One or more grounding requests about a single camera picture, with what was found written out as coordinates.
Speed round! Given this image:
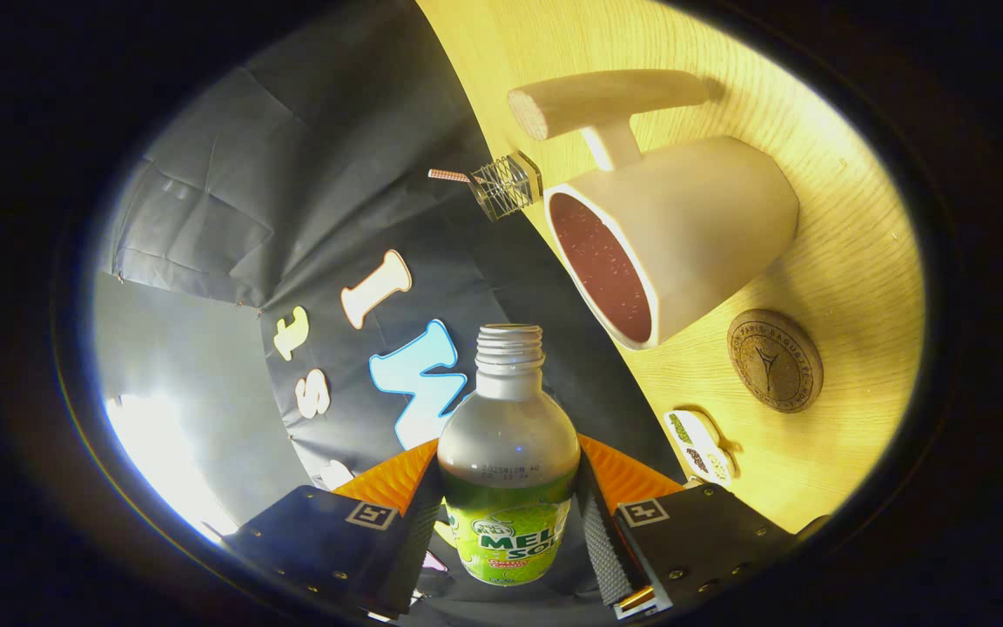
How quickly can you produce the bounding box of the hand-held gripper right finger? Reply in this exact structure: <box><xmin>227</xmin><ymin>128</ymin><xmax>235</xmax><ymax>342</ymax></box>
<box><xmin>573</xmin><ymin>434</ymin><xmax>829</xmax><ymax>621</ymax></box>

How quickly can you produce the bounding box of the wire utensil holder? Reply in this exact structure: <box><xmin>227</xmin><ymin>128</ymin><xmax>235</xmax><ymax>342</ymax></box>
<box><xmin>469</xmin><ymin>151</ymin><xmax>544</xmax><ymax>222</ymax></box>

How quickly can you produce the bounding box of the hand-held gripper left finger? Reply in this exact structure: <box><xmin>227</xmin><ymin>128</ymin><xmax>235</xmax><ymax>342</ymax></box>
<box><xmin>223</xmin><ymin>438</ymin><xmax>446</xmax><ymax>621</ymax></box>

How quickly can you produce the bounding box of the wooden table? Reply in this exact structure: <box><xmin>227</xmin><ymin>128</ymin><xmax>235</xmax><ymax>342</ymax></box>
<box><xmin>414</xmin><ymin>0</ymin><xmax>927</xmax><ymax>534</ymax></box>

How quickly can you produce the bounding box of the white cup with wooden handle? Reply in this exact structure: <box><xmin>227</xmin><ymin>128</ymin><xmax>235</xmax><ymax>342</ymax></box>
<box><xmin>508</xmin><ymin>69</ymin><xmax>800</xmax><ymax>351</ymax></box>

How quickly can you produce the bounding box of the round cork coaster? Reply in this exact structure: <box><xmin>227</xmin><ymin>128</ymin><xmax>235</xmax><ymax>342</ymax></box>
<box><xmin>726</xmin><ymin>309</ymin><xmax>825</xmax><ymax>414</ymax></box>

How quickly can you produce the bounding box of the black backdrop cloth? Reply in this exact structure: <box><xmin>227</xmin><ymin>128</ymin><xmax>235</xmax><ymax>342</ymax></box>
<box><xmin>97</xmin><ymin>0</ymin><xmax>685</xmax><ymax>624</ymax></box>

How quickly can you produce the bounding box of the silver green juice bottle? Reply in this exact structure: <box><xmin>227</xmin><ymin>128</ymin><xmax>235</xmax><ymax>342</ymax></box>
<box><xmin>436</xmin><ymin>324</ymin><xmax>582</xmax><ymax>587</ymax></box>

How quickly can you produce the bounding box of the white divided dish of beans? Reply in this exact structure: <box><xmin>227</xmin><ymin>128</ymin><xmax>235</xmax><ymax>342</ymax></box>
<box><xmin>664</xmin><ymin>409</ymin><xmax>736</xmax><ymax>489</ymax></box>

